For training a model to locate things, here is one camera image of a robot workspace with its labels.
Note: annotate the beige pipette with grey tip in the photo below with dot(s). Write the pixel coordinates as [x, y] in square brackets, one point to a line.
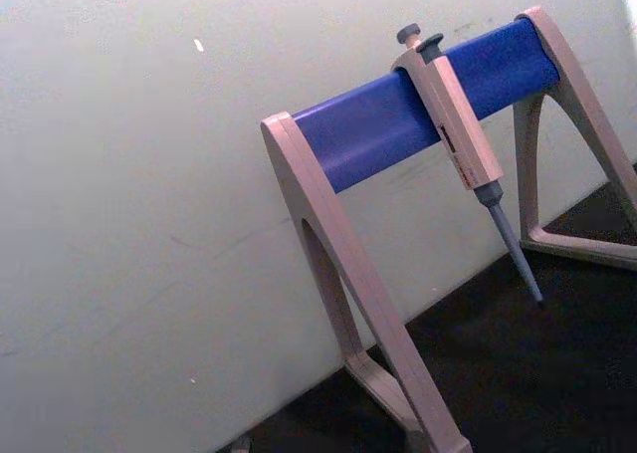
[460, 119]

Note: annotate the black table cloth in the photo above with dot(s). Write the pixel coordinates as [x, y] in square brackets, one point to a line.
[507, 363]

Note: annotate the pipette stand with blue bar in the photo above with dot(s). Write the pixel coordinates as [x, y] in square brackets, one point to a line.
[358, 134]

